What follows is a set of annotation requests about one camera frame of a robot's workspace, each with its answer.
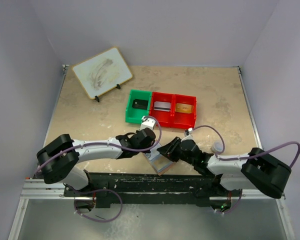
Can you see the brown leather card holder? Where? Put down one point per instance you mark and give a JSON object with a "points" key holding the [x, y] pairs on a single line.
{"points": [[158, 162]]}

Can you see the aluminium front frame rail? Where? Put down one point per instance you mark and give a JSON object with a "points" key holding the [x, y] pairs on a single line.
{"points": [[36, 189]]}

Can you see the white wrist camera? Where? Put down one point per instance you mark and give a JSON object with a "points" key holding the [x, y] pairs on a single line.
{"points": [[188, 134], [148, 122]]}

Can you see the green plastic bin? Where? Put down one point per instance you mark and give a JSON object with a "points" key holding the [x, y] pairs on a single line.
{"points": [[132, 115]]}

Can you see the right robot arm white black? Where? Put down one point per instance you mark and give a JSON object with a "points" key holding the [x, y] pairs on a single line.
{"points": [[250, 171]]}

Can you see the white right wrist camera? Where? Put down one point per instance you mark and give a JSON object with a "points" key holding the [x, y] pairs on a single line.
{"points": [[188, 134]]}

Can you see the red bin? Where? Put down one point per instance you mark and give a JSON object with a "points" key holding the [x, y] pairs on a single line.
{"points": [[165, 118], [184, 120]]}

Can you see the small clear plastic cup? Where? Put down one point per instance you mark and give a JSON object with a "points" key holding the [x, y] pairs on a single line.
{"points": [[217, 147]]}

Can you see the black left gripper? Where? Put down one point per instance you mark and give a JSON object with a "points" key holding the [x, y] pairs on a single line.
{"points": [[147, 146]]}

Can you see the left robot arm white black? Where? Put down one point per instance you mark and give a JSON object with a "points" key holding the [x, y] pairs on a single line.
{"points": [[57, 160]]}

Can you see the gold card in bin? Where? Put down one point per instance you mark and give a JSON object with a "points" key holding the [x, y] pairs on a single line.
{"points": [[183, 108]]}

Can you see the red bin middle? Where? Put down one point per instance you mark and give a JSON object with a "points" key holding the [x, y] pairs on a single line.
{"points": [[165, 118]]}

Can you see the white board wooden frame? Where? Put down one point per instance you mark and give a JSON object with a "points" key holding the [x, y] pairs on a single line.
{"points": [[102, 72]]}

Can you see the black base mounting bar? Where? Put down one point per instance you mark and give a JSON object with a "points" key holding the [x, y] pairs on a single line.
{"points": [[201, 187]]}

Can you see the black card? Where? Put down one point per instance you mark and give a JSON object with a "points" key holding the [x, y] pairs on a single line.
{"points": [[140, 104]]}

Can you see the red bin right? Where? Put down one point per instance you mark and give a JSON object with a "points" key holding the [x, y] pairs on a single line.
{"points": [[184, 120]]}

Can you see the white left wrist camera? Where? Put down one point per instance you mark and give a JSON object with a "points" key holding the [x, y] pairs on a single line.
{"points": [[148, 122]]}

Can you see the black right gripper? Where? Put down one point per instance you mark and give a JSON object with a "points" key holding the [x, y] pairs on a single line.
{"points": [[169, 149]]}

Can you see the aluminium corner rail right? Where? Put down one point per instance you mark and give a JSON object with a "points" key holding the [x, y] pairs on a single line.
{"points": [[252, 119]]}

